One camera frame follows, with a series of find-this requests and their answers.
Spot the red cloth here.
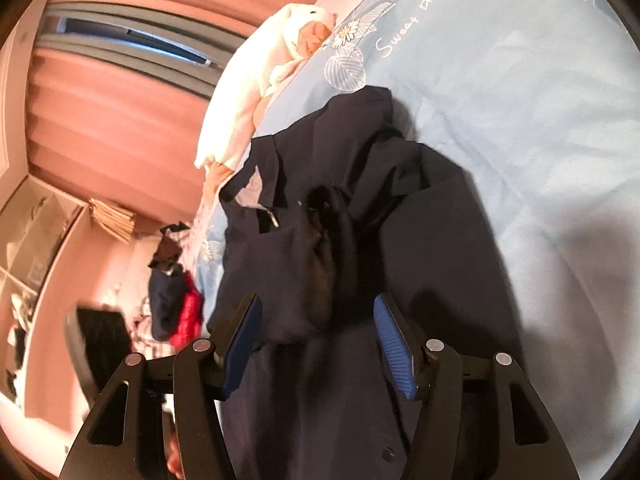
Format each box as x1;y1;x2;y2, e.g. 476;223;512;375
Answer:
169;272;205;348

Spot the cluttered wall shelf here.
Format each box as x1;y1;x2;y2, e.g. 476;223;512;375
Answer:
0;180;86;401

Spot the window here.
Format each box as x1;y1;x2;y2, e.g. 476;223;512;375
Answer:
42;2;251;98

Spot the wooden slat rack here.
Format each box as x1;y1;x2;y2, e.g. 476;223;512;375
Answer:
89;199;137;246

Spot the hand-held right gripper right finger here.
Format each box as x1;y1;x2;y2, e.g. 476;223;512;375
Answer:
374;294;581;480

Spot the navy blue jacket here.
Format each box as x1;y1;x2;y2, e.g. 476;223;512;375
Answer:
207;85;523;480

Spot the light blue printed bed sheet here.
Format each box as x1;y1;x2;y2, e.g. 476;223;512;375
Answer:
192;0;637;461

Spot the pink curtain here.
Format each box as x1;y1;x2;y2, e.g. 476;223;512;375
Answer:
25;0;368;233

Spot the dark blue cloth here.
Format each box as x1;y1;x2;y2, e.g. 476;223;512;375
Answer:
148;265;188;341

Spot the striped white cloth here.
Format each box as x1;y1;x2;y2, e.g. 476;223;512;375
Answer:
131;220;202;356

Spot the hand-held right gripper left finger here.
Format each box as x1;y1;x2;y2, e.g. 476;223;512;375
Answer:
60;293;263;480

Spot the white plush toy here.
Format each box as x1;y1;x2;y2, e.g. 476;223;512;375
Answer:
194;4;336;171

